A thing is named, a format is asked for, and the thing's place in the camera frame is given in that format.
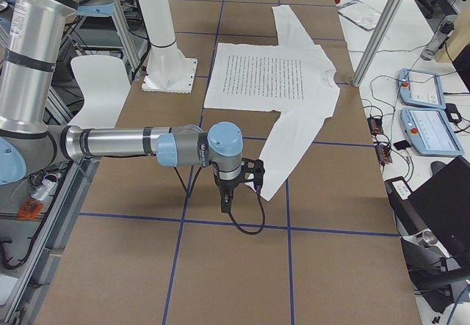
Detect orange device under table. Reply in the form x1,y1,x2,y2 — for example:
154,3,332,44
18,199,44,220

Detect white power strip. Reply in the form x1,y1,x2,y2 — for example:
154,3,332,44
31,178,57,201

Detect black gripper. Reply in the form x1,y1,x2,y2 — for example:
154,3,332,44
213,159,249,213

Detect black laptop computer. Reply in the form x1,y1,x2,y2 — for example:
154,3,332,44
409,156,469,266

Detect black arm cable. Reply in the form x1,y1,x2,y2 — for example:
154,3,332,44
173,163,266,235

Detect white long-sleeve printed shirt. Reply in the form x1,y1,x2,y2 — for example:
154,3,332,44
204,5,340,200

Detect blue teach pendant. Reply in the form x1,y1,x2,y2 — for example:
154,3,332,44
400,107,464,157
397,68,446,109

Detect upper blue teach pendant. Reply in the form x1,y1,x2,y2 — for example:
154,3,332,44
397,68,446,109

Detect black orange connector box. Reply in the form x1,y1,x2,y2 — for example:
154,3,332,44
367,117,384,136
375,143,393,167

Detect white plastic chair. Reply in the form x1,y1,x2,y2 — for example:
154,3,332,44
69,55,131,128

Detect aluminium frame post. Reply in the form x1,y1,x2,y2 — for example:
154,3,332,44
352,0,402,87

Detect lower black orange connector box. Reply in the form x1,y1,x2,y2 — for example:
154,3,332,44
375,143,393,167

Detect silver-edged plastic document bag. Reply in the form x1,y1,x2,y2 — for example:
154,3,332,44
338,0,381,31

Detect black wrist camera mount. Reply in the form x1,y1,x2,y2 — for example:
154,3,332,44
241,158,265,193

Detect upper black orange connector box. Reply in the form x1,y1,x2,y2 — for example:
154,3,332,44
367,117,384,136

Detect white central mounting column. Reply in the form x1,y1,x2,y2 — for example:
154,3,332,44
138,0,198,93

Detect black box with white label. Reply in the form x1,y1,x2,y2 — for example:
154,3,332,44
384,176,413,208

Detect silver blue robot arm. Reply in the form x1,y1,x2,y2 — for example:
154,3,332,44
1,0,250,213

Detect lower blue teach pendant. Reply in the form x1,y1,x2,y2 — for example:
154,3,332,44
400,107,464,157

